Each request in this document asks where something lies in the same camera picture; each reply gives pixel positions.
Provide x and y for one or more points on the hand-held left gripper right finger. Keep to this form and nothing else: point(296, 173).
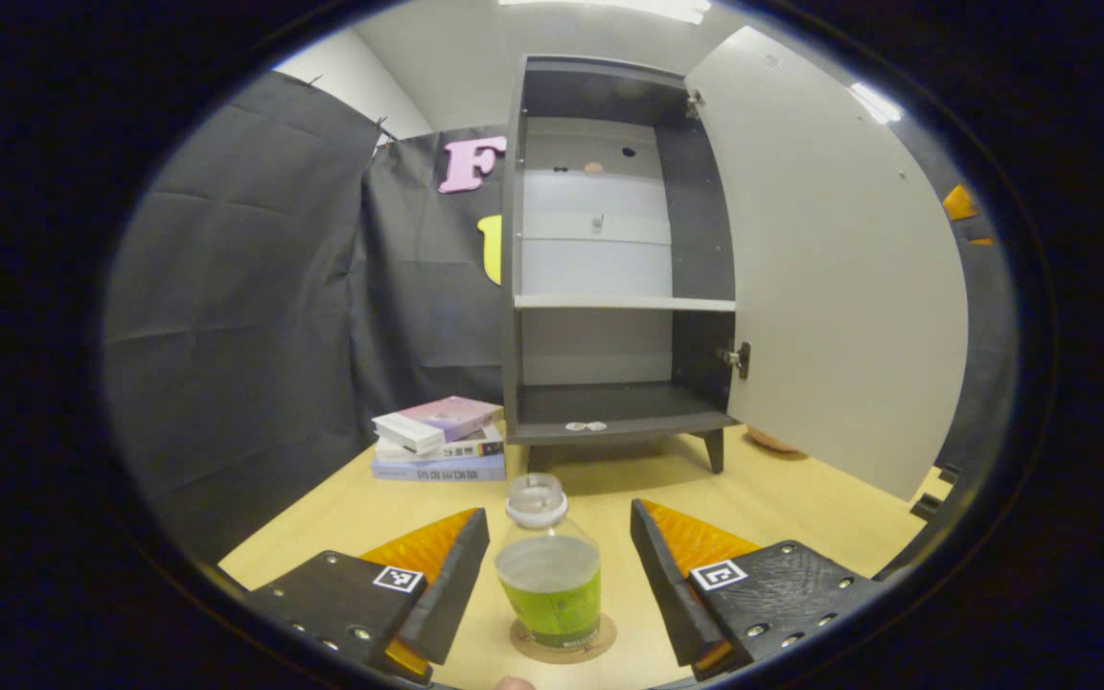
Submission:
point(667, 589)

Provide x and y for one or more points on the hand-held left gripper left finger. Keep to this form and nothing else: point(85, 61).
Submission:
point(451, 585)

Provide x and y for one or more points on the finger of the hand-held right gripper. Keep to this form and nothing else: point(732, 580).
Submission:
point(958, 203)

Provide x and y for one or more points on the round cork coaster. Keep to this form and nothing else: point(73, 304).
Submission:
point(600, 640)

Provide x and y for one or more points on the clear bottle with green label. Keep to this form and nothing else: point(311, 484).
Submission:
point(550, 585)

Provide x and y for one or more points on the light grey cabinet door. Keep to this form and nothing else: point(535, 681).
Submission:
point(830, 287)

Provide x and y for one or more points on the dark grey cabinet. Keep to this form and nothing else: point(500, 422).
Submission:
point(696, 240)

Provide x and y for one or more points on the metal cabinet door hinge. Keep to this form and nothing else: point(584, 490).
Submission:
point(737, 359)
point(695, 103)

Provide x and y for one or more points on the blue book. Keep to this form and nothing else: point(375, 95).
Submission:
point(437, 470)

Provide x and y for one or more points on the white and black book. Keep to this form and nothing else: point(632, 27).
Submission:
point(471, 448)

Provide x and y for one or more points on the black backdrop cloth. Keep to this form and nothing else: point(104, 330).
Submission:
point(245, 316)

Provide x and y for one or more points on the long ceiling light panel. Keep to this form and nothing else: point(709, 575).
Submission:
point(629, 8)

